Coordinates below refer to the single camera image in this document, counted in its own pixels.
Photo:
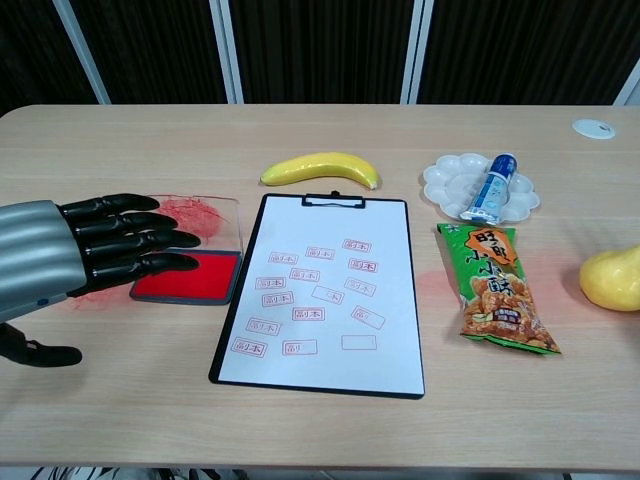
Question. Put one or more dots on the red ink pad case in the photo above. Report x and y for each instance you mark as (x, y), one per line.
(200, 280)

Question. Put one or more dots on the white flower palette dish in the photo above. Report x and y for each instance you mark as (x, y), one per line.
(450, 185)

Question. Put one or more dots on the aluminium frame post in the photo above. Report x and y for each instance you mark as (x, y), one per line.
(227, 50)
(631, 90)
(416, 50)
(82, 55)

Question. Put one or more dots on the yellow banana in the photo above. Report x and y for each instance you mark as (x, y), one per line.
(320, 167)

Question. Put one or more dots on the yellow pear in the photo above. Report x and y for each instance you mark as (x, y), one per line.
(610, 280)

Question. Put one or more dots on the blue white tube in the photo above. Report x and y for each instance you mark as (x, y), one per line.
(492, 192)

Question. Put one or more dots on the black clipboard with paper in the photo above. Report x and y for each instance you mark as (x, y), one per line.
(320, 365)

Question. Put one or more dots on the green snack bag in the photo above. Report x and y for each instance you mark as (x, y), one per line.
(495, 290)

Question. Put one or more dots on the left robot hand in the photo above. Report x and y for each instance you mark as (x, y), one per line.
(35, 250)

